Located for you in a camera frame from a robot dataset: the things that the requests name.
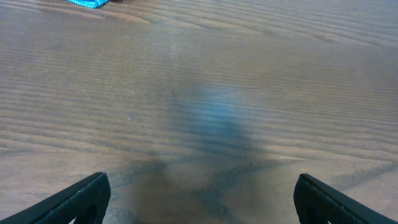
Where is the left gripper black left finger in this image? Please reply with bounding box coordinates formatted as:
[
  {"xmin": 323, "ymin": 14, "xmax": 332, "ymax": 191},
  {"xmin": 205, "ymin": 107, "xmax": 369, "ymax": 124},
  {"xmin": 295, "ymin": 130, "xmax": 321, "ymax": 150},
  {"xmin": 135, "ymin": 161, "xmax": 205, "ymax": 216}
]
[{"xmin": 1, "ymin": 172, "xmax": 111, "ymax": 224}]

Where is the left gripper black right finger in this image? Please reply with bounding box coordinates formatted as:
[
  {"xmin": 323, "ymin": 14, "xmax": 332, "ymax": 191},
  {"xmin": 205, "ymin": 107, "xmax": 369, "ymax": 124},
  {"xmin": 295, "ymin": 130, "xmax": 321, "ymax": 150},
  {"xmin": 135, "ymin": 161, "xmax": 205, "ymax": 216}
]
[{"xmin": 294, "ymin": 174, "xmax": 397, "ymax": 224}]

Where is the folded blue cloth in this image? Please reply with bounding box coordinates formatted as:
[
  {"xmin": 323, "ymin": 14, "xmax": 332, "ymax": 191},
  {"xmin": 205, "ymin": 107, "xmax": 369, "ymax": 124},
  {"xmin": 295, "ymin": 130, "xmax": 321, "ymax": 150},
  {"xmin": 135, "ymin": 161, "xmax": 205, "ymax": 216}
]
[{"xmin": 67, "ymin": 0, "xmax": 109, "ymax": 9}]

